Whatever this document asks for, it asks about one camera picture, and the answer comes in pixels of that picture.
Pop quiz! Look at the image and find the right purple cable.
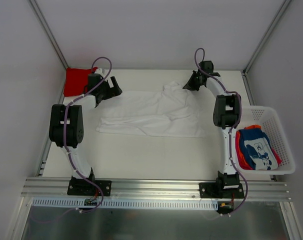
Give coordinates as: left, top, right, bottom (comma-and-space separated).
194, 48, 249, 218

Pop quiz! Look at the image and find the white plastic laundry basket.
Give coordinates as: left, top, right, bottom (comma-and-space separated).
236, 105, 296, 175

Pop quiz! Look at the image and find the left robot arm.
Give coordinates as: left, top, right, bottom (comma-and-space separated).
49, 73, 123, 195

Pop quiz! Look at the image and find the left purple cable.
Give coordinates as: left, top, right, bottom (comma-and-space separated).
62, 56, 114, 215

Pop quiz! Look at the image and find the orange garment in basket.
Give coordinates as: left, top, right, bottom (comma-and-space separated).
235, 130, 255, 170

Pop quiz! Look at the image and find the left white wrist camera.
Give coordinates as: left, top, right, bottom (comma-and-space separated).
91, 67, 106, 77

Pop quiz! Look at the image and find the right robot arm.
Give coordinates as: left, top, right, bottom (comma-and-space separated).
183, 60, 242, 198

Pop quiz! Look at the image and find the purple cable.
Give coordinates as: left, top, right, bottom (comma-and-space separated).
194, 48, 249, 218
62, 56, 114, 215

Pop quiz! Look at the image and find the white t-shirt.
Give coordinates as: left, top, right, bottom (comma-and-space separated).
96, 81, 205, 138

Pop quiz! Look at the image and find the white slotted cable duct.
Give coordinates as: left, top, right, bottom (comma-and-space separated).
31, 197, 218, 211

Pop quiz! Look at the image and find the aluminium mounting rail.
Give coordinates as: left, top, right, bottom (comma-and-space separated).
21, 177, 292, 202

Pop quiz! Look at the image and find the blue printed t-shirt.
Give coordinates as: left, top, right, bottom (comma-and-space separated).
240, 125, 278, 171

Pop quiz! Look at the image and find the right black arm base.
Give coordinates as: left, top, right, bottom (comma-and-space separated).
198, 182, 245, 199

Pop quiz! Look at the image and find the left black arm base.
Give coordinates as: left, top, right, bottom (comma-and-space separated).
67, 178, 112, 197

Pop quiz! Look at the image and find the red folded t-shirt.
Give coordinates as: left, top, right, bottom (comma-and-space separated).
63, 68, 92, 97

